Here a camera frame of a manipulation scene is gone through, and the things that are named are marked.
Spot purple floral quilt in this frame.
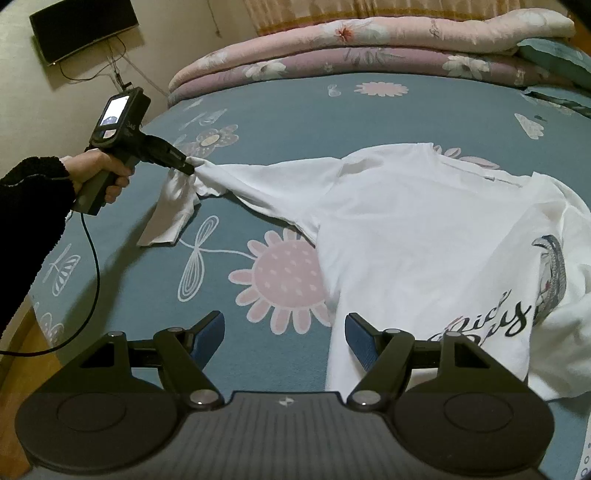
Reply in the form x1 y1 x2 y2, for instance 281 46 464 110
167 46 555 107

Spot person's left hand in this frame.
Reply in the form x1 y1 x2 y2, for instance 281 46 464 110
60 150 134 204

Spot white printed long-sleeve shirt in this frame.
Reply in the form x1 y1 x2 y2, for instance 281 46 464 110
137 143 591 400

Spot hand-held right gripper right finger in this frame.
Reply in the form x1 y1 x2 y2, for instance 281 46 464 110
345 312 527 411

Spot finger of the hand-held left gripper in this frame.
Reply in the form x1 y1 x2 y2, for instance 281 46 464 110
168 144 197 175

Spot black wall television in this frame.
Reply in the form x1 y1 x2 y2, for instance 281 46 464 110
29 0 140 68

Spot person's left forearm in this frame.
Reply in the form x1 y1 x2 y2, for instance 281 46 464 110
0 156 75 333

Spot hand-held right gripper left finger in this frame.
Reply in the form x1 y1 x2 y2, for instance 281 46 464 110
41 311 226 411

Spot blue floral bed sheet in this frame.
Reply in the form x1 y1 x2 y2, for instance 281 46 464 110
28 76 591 480

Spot patterned orange beige curtain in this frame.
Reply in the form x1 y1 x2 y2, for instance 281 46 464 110
242 0 522 35

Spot pink floral quilt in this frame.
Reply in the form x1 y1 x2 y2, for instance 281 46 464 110
168 9 578 93

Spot television cables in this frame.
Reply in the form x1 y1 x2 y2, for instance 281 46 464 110
58 34 167 97

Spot teal pillow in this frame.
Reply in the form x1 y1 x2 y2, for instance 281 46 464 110
522 85 591 116
517 37 591 84

